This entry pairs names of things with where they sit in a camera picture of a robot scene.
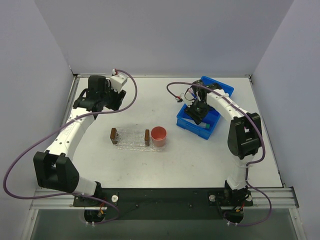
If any white toothpaste tube green cap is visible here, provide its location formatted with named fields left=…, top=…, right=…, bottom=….
left=198, top=122, right=210, bottom=129

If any clear acrylic toothbrush holder rack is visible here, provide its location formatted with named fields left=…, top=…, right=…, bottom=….
left=109, top=127, right=150, bottom=147

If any pink plastic cup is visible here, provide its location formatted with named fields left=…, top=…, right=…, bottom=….
left=150, top=126, right=167, bottom=148

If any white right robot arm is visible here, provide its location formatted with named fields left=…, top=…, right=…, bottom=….
left=182, top=79, right=262, bottom=201

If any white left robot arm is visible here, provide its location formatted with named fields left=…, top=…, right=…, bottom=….
left=33, top=73, right=128, bottom=206

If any clear textured glass tray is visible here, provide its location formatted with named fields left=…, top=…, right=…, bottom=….
left=109, top=127, right=166, bottom=152

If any blue plastic compartment bin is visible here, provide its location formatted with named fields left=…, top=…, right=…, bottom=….
left=176, top=86, right=221, bottom=140

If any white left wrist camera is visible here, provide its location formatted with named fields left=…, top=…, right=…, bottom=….
left=109, top=69, right=128, bottom=93

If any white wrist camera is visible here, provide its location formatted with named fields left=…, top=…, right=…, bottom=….
left=175, top=90, right=197, bottom=107
left=109, top=69, right=128, bottom=93

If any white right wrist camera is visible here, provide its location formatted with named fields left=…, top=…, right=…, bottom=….
left=175, top=90, right=197, bottom=107

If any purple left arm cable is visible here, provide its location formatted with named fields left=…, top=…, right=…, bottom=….
left=2, top=68, right=139, bottom=225

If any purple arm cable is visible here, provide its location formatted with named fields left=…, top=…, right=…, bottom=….
left=2, top=68, right=139, bottom=225
left=166, top=82, right=273, bottom=227

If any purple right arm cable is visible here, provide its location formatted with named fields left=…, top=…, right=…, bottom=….
left=166, top=82, right=273, bottom=227

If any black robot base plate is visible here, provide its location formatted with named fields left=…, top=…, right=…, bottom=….
left=73, top=187, right=253, bottom=221

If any aluminium frame rail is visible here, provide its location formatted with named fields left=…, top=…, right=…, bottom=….
left=29, top=188, right=300, bottom=210

